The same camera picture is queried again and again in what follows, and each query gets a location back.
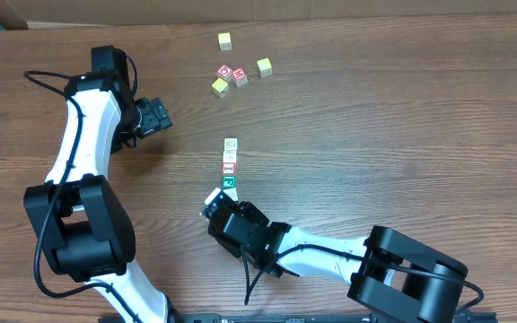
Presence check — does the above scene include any green F block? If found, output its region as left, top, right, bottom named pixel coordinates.
left=222, top=175, right=237, bottom=189

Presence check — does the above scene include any red I block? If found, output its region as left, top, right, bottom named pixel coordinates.
left=222, top=162, right=237, bottom=176

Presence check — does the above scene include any white green picture block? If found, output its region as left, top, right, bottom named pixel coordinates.
left=223, top=150, right=237, bottom=163

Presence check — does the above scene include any white blue picture block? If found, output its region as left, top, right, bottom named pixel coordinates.
left=223, top=138, right=238, bottom=151

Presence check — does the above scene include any plain white wooden block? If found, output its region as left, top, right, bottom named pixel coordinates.
left=223, top=188, right=239, bottom=202

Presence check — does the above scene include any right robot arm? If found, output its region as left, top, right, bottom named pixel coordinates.
left=201, top=188, right=468, bottom=322

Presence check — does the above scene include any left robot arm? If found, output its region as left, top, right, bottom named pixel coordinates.
left=23, top=46, right=181, bottom=322

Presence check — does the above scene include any yellow block left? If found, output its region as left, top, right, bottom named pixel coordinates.
left=212, top=78, right=230, bottom=98

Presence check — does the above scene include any red O block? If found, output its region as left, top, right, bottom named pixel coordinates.
left=216, top=65, right=232, bottom=83

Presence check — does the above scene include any red M block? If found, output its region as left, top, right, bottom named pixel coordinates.
left=232, top=66, right=248, bottom=87

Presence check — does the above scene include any far yellow wooden block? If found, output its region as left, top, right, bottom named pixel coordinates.
left=217, top=32, right=232, bottom=51

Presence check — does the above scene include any yellow block right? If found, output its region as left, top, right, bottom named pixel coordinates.
left=257, top=57, right=273, bottom=77

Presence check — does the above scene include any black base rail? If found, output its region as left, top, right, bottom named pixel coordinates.
left=97, top=311, right=498, bottom=323

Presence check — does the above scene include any cardboard wall panel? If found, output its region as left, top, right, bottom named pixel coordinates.
left=0, top=0, right=517, bottom=30

